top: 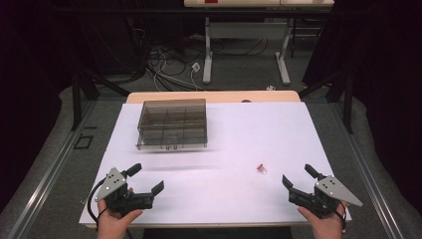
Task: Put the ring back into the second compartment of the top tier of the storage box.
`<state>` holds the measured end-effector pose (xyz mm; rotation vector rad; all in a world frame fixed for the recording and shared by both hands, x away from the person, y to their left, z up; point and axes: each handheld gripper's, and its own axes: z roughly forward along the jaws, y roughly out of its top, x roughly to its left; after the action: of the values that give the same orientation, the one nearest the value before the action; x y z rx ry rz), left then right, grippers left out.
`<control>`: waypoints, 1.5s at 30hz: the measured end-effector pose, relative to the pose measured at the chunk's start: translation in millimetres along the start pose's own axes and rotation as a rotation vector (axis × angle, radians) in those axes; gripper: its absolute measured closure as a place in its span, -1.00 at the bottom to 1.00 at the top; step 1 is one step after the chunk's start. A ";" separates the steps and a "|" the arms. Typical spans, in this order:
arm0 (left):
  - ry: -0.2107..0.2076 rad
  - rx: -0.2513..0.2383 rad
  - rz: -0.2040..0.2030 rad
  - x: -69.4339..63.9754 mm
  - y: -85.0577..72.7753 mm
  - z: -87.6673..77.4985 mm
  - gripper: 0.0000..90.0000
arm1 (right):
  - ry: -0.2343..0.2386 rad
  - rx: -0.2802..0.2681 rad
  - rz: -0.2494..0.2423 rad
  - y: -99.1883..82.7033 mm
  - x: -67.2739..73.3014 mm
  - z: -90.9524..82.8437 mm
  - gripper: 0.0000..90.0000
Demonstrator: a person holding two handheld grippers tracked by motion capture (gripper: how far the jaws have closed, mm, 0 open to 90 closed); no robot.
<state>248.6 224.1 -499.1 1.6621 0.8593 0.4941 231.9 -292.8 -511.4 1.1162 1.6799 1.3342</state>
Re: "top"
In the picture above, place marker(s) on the small red object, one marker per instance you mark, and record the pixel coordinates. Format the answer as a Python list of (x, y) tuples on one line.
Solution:
[(211, 1)]

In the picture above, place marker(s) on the white desk with metal legs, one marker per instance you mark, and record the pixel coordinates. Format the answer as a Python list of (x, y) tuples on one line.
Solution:
[(245, 30)]

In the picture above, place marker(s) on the black metal stand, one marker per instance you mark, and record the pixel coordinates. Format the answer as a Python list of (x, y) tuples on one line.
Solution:
[(76, 99), (347, 99)]

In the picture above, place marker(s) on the person's right hand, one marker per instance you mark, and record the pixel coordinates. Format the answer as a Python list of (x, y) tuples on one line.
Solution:
[(326, 227)]

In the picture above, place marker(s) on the white power adapter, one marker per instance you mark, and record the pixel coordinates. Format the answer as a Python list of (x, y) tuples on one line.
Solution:
[(196, 66)]

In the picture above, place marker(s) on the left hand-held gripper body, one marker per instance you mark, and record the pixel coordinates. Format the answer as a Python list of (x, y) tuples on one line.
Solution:
[(113, 186)]

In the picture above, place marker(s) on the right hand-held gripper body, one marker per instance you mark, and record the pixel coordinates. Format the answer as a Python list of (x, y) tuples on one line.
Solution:
[(333, 191)]

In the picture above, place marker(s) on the small white plug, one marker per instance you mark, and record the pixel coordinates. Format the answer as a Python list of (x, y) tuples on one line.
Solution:
[(270, 88)]

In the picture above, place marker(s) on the dark curtain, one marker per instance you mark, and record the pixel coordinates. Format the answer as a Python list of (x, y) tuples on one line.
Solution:
[(388, 83), (30, 83)]

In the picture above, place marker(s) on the person's left hand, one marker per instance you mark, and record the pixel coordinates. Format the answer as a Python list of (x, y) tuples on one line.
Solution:
[(111, 222)]

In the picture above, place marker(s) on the clear smoky compartment box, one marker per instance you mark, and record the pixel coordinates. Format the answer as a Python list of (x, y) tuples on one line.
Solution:
[(172, 124)]

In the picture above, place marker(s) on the white table mat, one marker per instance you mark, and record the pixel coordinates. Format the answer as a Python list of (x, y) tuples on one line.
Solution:
[(232, 139)]

